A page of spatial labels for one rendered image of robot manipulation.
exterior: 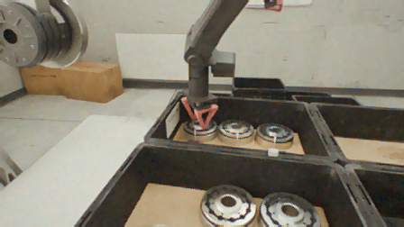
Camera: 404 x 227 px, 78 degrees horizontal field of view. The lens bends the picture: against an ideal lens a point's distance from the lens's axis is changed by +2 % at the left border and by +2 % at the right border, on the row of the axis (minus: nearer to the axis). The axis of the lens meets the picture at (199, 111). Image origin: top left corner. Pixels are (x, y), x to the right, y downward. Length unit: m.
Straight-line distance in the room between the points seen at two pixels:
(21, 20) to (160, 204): 0.48
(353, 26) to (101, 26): 3.22
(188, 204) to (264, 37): 3.04
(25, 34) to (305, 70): 3.33
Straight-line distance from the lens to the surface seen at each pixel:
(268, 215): 0.49
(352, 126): 0.85
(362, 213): 0.45
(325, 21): 3.58
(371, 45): 3.85
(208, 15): 0.52
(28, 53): 0.67
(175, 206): 0.53
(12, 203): 0.88
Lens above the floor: 1.21
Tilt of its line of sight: 25 degrees down
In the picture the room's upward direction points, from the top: straight up
